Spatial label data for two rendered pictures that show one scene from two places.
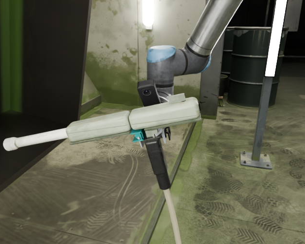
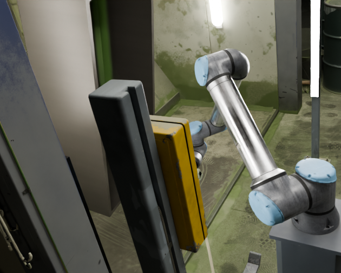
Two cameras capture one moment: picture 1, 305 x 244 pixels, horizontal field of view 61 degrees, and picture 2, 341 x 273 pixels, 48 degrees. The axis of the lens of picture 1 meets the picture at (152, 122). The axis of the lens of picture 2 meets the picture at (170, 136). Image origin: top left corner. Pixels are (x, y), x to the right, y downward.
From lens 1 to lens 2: 141 cm
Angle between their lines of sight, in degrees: 19
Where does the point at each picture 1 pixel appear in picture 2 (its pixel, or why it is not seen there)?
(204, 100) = (283, 95)
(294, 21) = not seen: outside the picture
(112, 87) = (189, 84)
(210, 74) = (287, 69)
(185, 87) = (262, 83)
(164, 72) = (196, 140)
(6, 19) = not seen: hidden behind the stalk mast
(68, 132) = not seen: hidden behind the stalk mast
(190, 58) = (212, 128)
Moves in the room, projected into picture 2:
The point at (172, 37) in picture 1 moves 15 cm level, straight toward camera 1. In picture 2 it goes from (243, 34) to (241, 39)
